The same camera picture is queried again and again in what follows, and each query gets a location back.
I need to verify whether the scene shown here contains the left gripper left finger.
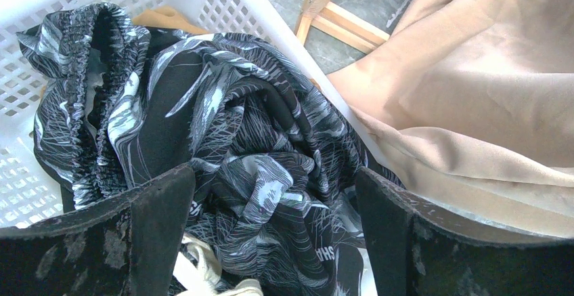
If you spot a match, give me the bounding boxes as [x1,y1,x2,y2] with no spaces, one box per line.
[1,164,195,295]

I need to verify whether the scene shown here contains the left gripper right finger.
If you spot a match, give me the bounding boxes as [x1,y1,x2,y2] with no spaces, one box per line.
[356,168,573,295]

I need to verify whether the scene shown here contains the beige shorts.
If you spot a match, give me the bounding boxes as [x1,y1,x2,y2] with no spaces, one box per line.
[328,0,573,238]

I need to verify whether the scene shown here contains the brown shorts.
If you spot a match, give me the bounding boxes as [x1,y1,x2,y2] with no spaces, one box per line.
[132,6,210,35]

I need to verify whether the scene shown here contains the white plastic laundry basket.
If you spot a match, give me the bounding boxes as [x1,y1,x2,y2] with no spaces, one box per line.
[1,0,387,228]

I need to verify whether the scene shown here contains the wooden clothes rack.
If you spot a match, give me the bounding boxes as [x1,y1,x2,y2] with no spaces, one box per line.
[294,0,390,54]

